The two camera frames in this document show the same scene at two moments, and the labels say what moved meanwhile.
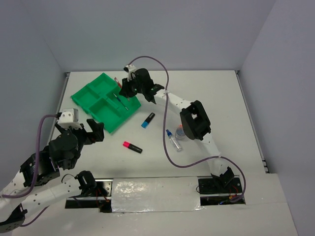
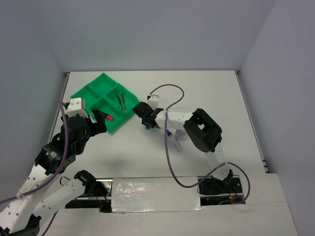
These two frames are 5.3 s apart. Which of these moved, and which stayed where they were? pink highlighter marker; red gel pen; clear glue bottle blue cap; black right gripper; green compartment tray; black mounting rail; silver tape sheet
Moved: pink highlighter marker; black right gripper; red gel pen
Stayed: silver tape sheet; black mounting rail; green compartment tray; clear glue bottle blue cap
